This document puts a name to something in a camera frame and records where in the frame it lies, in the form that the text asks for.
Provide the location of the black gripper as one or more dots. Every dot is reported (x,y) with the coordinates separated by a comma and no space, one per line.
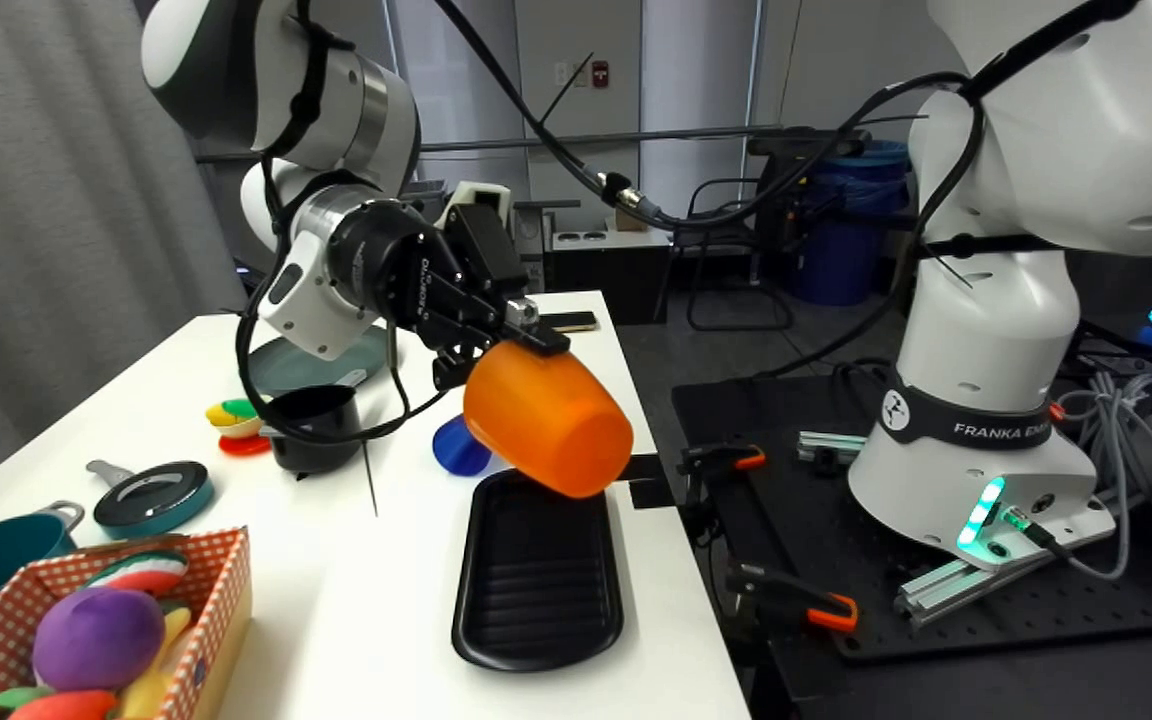
(417,265)

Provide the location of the green plush toy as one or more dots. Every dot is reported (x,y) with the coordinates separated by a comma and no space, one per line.
(11,698)

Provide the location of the translucent orange plastic cup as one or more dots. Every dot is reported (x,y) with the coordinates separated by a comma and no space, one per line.
(549,422)

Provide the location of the black mesh chair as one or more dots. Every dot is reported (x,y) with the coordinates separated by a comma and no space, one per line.
(717,252)

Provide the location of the red patterned cardboard basket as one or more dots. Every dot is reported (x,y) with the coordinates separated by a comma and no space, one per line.
(210,613)

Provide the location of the green toy food slice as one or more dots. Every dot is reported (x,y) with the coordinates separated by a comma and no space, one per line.
(247,404)

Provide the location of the low black desk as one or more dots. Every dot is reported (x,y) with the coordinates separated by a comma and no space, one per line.
(611,281)

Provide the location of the yellow plush toy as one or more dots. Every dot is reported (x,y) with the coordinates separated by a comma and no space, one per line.
(157,680)

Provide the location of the black perforated mounting board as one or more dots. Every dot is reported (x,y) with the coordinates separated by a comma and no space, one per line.
(791,528)

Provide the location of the teal toy frying pan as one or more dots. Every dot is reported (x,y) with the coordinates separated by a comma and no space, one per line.
(153,502)

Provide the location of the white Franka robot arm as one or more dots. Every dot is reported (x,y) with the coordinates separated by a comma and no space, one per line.
(1071,135)

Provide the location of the black ridged oven tray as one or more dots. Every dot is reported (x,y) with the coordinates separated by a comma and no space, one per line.
(537,573)

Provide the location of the blue plastic cup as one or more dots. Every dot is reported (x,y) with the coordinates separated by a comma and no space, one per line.
(453,448)

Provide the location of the purple plush ball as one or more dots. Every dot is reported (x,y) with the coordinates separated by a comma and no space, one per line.
(98,638)

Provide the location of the short aluminium rail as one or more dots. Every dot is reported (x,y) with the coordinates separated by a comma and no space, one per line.
(829,441)

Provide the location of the long aluminium rail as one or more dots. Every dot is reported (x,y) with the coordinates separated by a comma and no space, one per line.
(949,586)

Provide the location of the black orange bar clamp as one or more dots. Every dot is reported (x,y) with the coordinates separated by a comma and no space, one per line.
(791,601)
(736,460)

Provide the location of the blue plastic barrel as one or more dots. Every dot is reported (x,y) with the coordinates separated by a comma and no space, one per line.
(843,252)

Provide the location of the tan toy food slice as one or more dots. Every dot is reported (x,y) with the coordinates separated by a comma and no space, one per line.
(240,430)

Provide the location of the black toy pot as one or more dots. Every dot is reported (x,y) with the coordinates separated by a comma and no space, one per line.
(316,460)

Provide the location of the red toy food slice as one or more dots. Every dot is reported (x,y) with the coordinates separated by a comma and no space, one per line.
(247,447)

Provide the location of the red white plush toy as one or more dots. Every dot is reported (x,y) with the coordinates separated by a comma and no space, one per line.
(151,581)

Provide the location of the yellow toy food slice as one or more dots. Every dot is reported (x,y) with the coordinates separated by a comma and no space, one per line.
(218,416)

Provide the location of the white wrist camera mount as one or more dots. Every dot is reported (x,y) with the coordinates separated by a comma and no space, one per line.
(316,320)

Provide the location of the grey curtain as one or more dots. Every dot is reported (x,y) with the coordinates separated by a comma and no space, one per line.
(40,202)

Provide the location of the flat black phone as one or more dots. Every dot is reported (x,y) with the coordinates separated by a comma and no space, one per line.
(577,320)

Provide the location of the black background equipment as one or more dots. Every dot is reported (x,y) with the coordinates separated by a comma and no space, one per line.
(802,167)

